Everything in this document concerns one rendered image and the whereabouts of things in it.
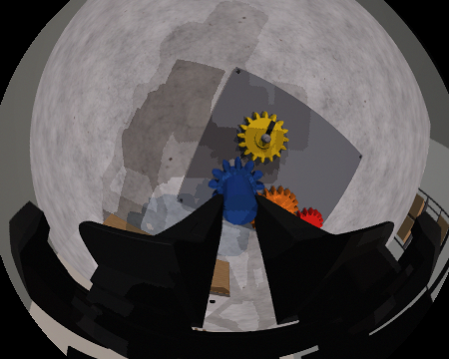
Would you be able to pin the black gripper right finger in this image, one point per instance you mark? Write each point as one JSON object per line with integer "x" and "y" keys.
{"x": 299, "y": 258}

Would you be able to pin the yellow gear with black stripe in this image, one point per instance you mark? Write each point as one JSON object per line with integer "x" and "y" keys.
{"x": 255, "y": 129}

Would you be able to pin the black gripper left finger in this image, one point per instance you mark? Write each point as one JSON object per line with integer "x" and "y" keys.
{"x": 182, "y": 257}

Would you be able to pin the red gear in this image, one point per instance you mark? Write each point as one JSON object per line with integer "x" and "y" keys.
{"x": 311, "y": 216}

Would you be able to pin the orange gear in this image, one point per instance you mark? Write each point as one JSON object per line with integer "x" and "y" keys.
{"x": 283, "y": 198}

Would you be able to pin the blue gear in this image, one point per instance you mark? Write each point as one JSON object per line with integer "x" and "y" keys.
{"x": 239, "y": 185}

